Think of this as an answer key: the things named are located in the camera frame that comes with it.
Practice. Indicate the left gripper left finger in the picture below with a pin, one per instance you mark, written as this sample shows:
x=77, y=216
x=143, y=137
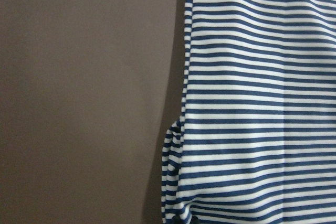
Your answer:
x=177, y=220

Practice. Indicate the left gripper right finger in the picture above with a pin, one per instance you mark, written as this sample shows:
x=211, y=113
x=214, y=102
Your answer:
x=194, y=220

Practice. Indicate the navy white striped polo shirt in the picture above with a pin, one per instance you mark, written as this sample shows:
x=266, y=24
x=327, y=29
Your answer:
x=255, y=141

